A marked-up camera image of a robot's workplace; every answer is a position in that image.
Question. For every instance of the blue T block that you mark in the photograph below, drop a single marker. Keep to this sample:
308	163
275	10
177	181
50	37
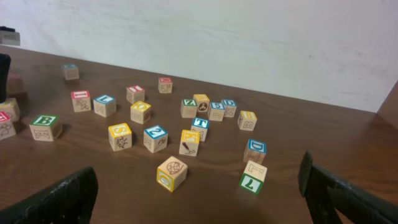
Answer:
200	125

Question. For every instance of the blue d block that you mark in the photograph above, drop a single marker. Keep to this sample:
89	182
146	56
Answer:
255	151
230	107

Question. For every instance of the yellow C block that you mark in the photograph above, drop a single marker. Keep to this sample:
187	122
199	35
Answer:
11	108

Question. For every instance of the red i block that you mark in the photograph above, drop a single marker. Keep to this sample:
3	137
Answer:
81	100
135	93

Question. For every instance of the red M block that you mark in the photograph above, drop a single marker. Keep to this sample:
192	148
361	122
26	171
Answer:
165	85

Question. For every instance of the yellow O block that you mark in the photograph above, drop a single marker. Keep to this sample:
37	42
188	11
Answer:
140	112

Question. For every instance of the green 7 block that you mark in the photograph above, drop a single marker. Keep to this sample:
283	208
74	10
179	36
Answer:
253	177

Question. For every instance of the red U block centre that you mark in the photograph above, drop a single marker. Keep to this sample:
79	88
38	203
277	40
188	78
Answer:
7	128

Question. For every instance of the green Z block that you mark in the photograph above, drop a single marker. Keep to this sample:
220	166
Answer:
188	108

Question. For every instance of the yellow block top right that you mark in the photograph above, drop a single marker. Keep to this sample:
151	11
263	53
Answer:
202	101

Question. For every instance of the yellow S block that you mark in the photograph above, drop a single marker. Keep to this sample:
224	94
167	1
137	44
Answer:
120	136

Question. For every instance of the blue 2 block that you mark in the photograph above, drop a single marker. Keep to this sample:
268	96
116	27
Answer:
155	138

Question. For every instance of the yellow K block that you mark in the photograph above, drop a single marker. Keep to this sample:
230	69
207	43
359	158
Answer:
189	143

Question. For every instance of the yellow 8 block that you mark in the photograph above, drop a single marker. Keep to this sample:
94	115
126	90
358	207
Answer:
247	120

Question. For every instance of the blue 5 block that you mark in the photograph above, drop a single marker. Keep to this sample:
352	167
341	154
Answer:
216	111

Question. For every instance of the blue X block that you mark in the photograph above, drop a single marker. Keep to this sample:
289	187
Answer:
70	71

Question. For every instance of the red I block upper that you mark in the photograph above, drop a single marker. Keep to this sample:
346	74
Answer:
135	93

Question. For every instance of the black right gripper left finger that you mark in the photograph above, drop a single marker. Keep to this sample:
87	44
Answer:
70	200

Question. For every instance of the blue D block lower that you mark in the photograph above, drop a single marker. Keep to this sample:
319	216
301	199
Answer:
255	151

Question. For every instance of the blue L block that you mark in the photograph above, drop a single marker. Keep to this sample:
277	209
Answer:
104	105

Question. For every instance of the red I block lower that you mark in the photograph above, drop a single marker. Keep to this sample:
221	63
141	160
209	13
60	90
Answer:
81	100

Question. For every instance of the yellow snail block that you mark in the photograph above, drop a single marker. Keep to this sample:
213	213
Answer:
171	173

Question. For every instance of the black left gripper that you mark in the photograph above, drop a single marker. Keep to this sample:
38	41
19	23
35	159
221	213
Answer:
5	62

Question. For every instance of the blue D block upper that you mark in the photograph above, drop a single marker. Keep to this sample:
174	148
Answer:
230	107

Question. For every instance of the green B block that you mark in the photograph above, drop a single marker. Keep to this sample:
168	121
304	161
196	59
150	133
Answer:
46	127

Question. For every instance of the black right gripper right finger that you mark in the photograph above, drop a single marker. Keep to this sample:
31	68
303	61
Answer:
327	195

